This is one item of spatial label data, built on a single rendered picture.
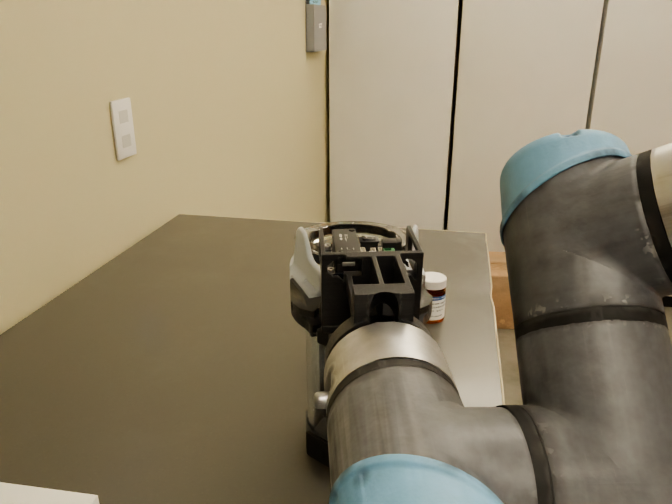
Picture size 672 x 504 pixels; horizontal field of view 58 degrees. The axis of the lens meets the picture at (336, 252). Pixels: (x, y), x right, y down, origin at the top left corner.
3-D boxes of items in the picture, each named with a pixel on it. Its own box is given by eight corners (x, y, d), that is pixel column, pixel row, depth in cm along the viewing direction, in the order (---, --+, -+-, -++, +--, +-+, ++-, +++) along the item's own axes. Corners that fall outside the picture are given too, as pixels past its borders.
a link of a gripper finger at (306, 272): (298, 207, 55) (346, 242, 47) (299, 266, 57) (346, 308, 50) (266, 212, 53) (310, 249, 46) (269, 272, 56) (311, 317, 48)
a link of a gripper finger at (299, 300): (324, 268, 52) (375, 312, 45) (324, 286, 53) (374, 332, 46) (274, 279, 51) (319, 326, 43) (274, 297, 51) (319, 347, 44)
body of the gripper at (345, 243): (413, 222, 46) (449, 294, 35) (407, 318, 50) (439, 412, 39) (314, 223, 46) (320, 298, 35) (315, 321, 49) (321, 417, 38)
